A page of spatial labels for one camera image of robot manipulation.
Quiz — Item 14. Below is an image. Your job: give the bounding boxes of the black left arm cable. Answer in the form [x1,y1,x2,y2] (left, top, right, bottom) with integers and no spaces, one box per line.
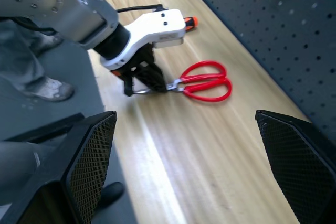
[12,3,165,36]

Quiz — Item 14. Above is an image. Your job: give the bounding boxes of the orange and black screwdriver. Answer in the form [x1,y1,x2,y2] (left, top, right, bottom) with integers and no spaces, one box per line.
[183,16,200,32]

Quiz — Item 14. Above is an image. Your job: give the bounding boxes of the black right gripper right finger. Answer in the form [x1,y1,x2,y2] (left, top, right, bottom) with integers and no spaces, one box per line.
[255,110,336,224]

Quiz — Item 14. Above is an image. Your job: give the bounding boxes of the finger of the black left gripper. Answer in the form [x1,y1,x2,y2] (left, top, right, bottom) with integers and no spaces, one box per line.
[123,73,137,98]
[137,60,168,94]

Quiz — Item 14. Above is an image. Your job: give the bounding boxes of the dirty white shoe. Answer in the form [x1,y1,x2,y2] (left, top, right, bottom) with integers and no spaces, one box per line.
[36,34,65,55]
[22,76,76,103]

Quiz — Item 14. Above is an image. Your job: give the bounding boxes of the red handled scissors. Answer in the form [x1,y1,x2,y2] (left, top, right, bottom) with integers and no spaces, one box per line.
[131,60,233,103]

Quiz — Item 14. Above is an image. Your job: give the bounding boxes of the dark grey pegboard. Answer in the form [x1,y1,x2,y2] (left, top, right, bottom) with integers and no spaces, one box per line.
[180,0,336,141]

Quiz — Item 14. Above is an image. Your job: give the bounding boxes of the grey trousered person leg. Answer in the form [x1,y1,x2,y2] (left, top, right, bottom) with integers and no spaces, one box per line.
[0,17,55,95]

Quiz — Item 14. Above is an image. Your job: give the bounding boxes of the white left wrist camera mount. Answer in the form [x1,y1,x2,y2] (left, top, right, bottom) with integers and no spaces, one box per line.
[100,8,186,71]

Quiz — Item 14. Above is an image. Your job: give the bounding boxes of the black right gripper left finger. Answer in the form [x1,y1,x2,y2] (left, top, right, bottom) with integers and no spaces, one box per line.
[7,110,118,224]

